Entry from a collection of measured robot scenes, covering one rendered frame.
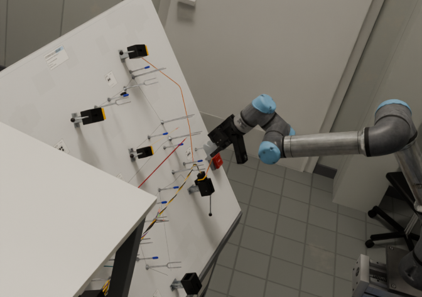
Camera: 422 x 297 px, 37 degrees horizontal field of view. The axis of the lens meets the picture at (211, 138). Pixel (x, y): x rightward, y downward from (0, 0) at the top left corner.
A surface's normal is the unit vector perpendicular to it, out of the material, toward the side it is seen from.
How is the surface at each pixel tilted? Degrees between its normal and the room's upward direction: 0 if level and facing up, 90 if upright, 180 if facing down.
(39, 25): 90
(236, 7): 90
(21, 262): 0
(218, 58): 90
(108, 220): 0
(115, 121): 52
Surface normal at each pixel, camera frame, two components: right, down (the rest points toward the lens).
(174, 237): 0.84, -0.17
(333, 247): 0.22, -0.79
